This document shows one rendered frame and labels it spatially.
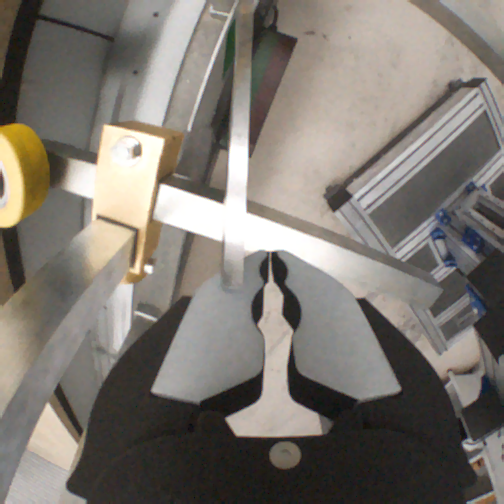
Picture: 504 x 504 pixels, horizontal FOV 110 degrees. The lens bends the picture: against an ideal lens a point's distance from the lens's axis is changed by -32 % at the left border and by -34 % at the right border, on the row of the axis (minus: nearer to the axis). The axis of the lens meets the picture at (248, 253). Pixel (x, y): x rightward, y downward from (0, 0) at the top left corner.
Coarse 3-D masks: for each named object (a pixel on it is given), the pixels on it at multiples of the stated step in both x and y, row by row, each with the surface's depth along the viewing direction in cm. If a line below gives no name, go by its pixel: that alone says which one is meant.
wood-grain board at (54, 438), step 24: (0, 0) 6; (0, 24) 8; (0, 48) 9; (0, 72) 11; (0, 240) 19; (0, 264) 19; (0, 288) 20; (48, 408) 36; (48, 432) 50; (72, 432) 46; (48, 456) 101; (72, 456) 68
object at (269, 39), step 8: (272, 32) 23; (264, 40) 24; (272, 40) 24; (264, 48) 24; (272, 48) 24; (256, 56) 25; (264, 56) 25; (256, 64) 26; (264, 64) 25; (256, 72) 26; (256, 80) 27; (256, 88) 27; (224, 144) 31
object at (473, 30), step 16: (416, 0) 10; (432, 0) 9; (448, 0) 9; (464, 0) 8; (432, 16) 11; (448, 16) 10; (464, 16) 9; (480, 16) 8; (464, 32) 10; (480, 32) 9; (496, 32) 9; (480, 48) 11; (496, 48) 10; (496, 64) 11
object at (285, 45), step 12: (276, 48) 24; (288, 48) 24; (276, 60) 25; (276, 72) 26; (264, 84) 27; (276, 84) 27; (264, 96) 28; (252, 108) 28; (264, 108) 28; (252, 120) 29; (252, 132) 30; (252, 144) 31
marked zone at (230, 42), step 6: (234, 24) 17; (228, 30) 17; (234, 30) 19; (228, 36) 18; (234, 36) 20; (228, 42) 19; (234, 42) 21; (228, 48) 20; (234, 48) 22; (228, 54) 21; (234, 54) 24; (228, 60) 23; (228, 66) 24; (222, 78) 24
